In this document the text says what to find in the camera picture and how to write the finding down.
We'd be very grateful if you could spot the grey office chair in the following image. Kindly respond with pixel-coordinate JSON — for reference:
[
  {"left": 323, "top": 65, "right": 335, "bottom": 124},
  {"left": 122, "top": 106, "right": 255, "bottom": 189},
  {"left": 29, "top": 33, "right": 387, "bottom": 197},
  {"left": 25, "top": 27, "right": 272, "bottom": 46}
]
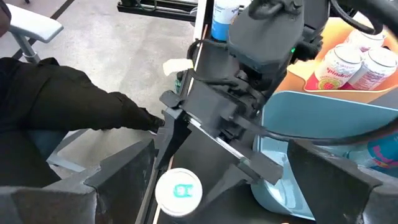
[{"left": 6, "top": 3, "right": 91, "bottom": 174}]

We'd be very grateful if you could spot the person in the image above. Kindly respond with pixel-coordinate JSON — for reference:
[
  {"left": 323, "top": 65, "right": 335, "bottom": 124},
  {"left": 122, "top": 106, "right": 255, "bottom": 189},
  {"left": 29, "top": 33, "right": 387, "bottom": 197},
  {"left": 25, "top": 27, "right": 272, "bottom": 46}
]
[{"left": 0, "top": 0, "right": 165, "bottom": 189}]

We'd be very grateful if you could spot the yellow-orange plastic bin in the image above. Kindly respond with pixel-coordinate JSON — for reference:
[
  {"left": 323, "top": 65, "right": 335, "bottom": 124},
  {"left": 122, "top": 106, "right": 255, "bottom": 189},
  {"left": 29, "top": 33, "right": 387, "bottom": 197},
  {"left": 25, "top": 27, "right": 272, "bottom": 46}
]
[{"left": 273, "top": 17, "right": 398, "bottom": 105}]

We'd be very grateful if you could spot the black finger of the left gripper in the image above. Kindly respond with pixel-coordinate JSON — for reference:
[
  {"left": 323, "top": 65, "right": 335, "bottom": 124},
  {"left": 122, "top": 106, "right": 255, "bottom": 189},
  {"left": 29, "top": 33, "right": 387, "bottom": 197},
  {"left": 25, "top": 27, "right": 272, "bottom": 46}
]
[
  {"left": 203, "top": 161, "right": 261, "bottom": 203},
  {"left": 154, "top": 108, "right": 192, "bottom": 170}
]

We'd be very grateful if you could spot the white paper tape label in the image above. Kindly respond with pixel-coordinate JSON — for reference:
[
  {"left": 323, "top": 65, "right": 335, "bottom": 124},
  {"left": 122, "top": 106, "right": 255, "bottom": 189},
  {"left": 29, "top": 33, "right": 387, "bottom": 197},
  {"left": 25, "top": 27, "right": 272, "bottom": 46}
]
[{"left": 162, "top": 58, "right": 194, "bottom": 77}]

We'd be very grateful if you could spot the blue silver Red Bull can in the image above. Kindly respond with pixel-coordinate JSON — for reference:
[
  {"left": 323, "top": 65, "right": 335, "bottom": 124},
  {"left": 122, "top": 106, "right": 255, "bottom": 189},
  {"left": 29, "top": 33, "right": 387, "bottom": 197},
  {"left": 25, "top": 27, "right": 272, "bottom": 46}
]
[
  {"left": 154, "top": 167, "right": 203, "bottom": 218},
  {"left": 348, "top": 132, "right": 398, "bottom": 170}
]

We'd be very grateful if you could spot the white Spindrift can red print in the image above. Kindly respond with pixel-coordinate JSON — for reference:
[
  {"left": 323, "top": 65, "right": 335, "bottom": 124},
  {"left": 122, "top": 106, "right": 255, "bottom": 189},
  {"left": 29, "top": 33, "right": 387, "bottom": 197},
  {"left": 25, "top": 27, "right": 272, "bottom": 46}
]
[
  {"left": 313, "top": 45, "right": 363, "bottom": 91},
  {"left": 348, "top": 46, "right": 398, "bottom": 91},
  {"left": 343, "top": 29, "right": 386, "bottom": 53}
]

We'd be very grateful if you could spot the black metal frame bar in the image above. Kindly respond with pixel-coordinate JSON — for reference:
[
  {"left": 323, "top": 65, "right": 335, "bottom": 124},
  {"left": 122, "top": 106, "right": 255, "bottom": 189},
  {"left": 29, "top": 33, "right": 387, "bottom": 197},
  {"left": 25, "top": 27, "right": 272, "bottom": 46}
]
[{"left": 117, "top": 0, "right": 200, "bottom": 22}]

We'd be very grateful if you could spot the blue-grey plastic bin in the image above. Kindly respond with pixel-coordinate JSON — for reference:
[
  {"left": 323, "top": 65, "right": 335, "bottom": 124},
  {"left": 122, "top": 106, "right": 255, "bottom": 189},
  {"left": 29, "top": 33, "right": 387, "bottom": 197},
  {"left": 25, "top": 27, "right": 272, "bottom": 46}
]
[{"left": 250, "top": 90, "right": 398, "bottom": 220}]

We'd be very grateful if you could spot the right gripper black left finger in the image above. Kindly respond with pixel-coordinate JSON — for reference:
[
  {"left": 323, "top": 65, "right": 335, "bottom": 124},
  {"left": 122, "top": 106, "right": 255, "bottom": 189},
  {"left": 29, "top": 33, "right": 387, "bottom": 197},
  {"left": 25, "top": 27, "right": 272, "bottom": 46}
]
[{"left": 0, "top": 138, "right": 156, "bottom": 224}]

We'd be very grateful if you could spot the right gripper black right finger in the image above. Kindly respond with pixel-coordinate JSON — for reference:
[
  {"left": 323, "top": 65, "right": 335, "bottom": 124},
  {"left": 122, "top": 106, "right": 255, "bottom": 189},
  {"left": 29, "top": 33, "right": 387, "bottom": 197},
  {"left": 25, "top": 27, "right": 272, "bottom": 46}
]
[{"left": 287, "top": 139, "right": 398, "bottom": 224}]

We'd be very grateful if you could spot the blue-label plastic bottle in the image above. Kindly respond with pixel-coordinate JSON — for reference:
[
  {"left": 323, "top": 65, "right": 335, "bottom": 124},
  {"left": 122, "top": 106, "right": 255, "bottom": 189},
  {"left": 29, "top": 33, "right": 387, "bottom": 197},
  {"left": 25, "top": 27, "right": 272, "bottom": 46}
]
[{"left": 211, "top": 0, "right": 249, "bottom": 42}]

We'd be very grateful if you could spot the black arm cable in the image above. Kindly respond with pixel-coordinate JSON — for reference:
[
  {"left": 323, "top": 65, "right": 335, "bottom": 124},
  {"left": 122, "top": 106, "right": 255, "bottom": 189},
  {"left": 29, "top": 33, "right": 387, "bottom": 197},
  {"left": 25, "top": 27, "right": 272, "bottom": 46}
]
[{"left": 329, "top": 0, "right": 388, "bottom": 35}]

